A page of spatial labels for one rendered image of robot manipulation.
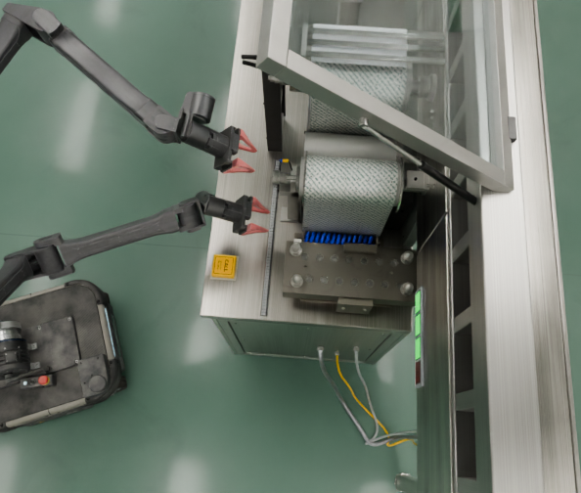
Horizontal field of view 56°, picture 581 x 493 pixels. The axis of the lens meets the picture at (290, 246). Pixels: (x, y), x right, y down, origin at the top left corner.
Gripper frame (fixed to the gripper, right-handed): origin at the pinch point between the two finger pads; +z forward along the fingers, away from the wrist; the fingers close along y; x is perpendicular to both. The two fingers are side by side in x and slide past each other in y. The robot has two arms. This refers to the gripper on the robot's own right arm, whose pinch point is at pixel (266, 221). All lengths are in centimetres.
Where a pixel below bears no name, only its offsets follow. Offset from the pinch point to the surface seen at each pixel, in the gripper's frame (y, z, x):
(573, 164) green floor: -85, 184, -14
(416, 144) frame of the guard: 15, -13, 78
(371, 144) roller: -17.9, 15.7, 29.4
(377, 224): 1.1, 24.8, 21.2
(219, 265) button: 10.5, -5.4, -19.2
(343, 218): 1.0, 15.1, 18.4
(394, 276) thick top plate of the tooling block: 13.6, 35.0, 17.1
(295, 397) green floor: 43, 65, -85
